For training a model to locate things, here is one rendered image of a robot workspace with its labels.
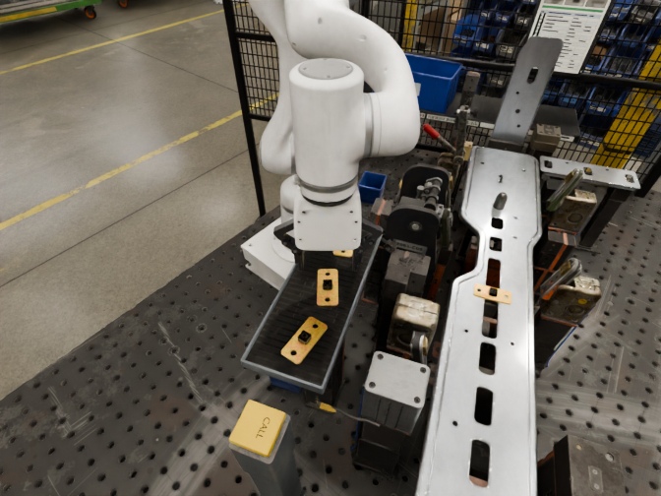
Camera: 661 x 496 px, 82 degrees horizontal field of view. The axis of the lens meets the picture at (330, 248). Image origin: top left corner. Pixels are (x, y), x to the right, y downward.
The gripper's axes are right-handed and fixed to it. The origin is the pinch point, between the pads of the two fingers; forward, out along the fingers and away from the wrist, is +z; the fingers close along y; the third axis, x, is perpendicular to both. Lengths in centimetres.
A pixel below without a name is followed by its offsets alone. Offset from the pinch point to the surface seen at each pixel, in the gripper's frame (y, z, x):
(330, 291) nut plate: 0.3, 7.1, -1.1
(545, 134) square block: 73, 18, 73
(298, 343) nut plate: -4.8, 7.1, -11.6
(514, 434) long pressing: 33.0, 23.6, -20.2
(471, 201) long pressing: 42, 23, 45
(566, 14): 80, -10, 103
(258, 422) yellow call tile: -9.8, 7.5, -23.8
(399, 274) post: 15.0, 13.6, 8.6
